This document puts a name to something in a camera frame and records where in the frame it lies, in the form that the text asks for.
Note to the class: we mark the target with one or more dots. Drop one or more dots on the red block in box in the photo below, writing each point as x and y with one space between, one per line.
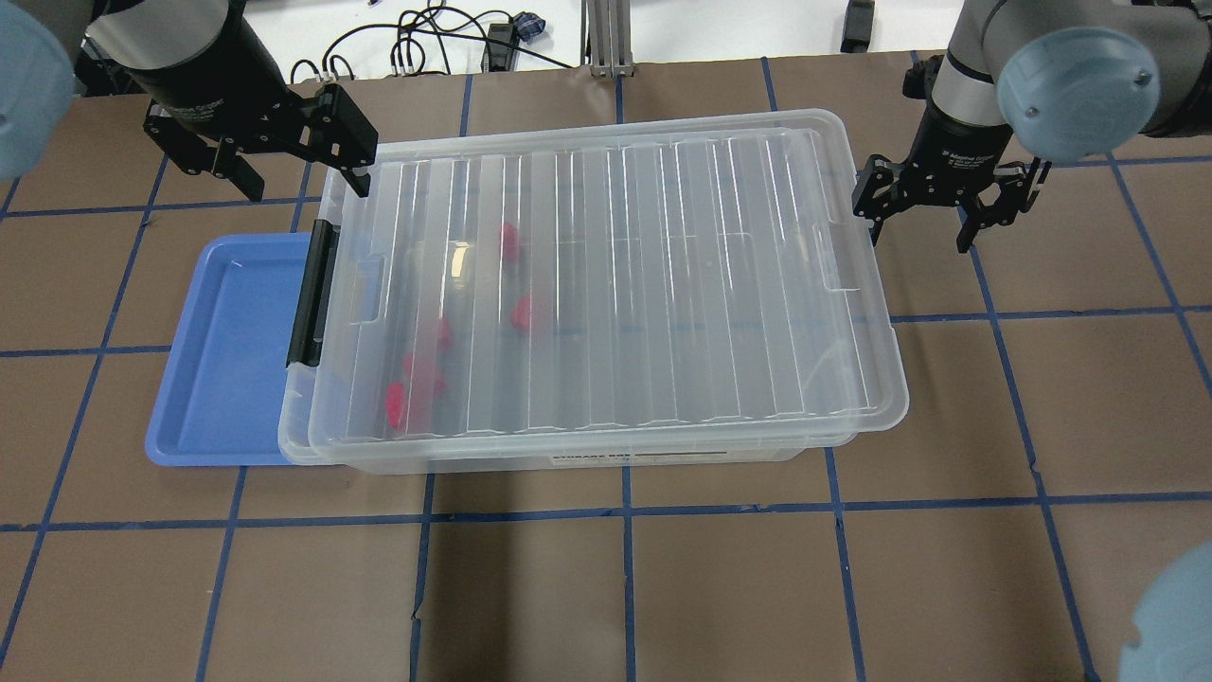
521 316
509 243
401 413
423 373

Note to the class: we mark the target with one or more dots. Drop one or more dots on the clear plastic box lid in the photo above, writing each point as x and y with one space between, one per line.
606 284

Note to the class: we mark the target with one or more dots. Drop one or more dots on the red block with round peg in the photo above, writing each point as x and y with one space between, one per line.
441 331

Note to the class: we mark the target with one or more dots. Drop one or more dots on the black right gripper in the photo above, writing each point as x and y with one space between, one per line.
954 144

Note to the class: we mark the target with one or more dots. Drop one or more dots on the clear plastic storage box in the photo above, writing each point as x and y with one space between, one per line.
568 455

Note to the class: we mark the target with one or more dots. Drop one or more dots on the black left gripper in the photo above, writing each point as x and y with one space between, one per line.
201 66

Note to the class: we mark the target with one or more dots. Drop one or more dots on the blue plastic tray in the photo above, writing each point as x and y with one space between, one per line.
223 386

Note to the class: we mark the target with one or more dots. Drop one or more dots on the aluminium frame post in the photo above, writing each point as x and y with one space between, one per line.
606 27

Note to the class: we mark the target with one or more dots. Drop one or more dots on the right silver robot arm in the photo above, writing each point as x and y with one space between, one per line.
1027 84

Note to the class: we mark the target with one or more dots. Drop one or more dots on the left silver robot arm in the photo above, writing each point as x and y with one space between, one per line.
42 41

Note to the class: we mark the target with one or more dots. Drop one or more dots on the black box latch handle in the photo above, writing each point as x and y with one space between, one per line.
309 328

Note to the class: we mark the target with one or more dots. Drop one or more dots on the black power adapter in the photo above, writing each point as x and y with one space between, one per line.
858 26

